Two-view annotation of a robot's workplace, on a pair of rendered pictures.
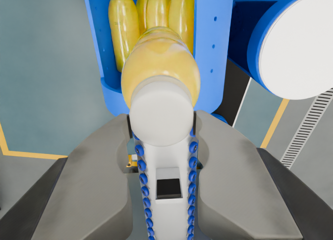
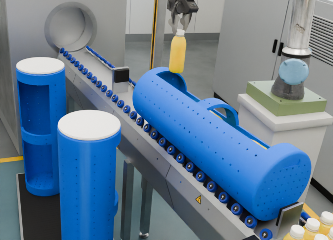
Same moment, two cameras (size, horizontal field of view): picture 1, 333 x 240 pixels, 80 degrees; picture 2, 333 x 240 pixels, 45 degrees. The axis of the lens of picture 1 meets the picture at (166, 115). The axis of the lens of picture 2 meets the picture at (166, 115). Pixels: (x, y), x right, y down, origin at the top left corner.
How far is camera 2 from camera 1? 1.74 m
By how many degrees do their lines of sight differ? 42
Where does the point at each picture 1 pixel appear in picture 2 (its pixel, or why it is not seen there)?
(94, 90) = not seen: hidden behind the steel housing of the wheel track
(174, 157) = (120, 97)
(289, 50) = (103, 121)
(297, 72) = (90, 117)
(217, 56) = (152, 85)
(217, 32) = (158, 87)
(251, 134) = not seen: outside the picture
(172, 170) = (118, 90)
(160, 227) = (100, 68)
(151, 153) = not seen: hidden behind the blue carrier
